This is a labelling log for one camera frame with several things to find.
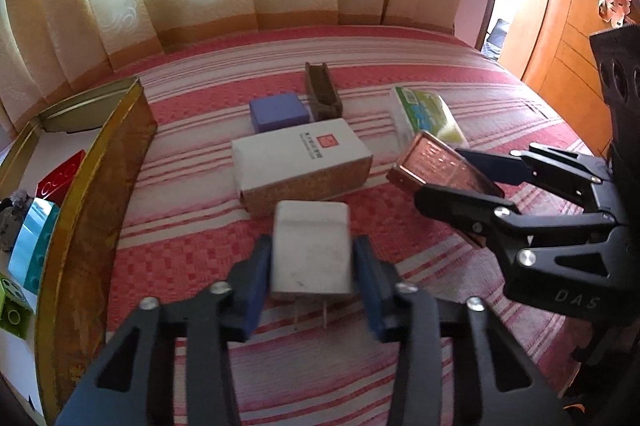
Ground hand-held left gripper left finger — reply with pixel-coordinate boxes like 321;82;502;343
56;235;275;426

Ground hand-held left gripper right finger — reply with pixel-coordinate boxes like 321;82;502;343
351;235;573;426

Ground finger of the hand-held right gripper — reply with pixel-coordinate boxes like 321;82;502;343
454;144;618;213
414;184;626;279

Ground copper-coloured case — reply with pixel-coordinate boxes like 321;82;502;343
386;131;506;249

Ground white plug charger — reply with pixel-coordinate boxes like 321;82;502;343
270;201;353;332

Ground clear green-print card case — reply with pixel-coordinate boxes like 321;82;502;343
390;86;468;147

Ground white carton box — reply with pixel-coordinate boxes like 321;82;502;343
231;118;373;219

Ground gold metal tin box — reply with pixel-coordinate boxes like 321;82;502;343
0;76;158;424

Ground dark brown folding comb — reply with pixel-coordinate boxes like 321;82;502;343
304;61;344;119

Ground small purple box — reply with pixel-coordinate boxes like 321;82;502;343
249;92;307;134

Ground red toy block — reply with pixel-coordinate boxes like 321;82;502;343
36;149;87;207

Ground teal toy block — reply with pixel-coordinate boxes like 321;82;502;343
7;199;62;294

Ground green soccer-ball toy block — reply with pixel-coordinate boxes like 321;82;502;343
0;273;38;342

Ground orange wooden wardrobe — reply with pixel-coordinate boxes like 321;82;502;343
520;0;640;107

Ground red striped bed sheet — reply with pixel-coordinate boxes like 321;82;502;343
0;23;616;426

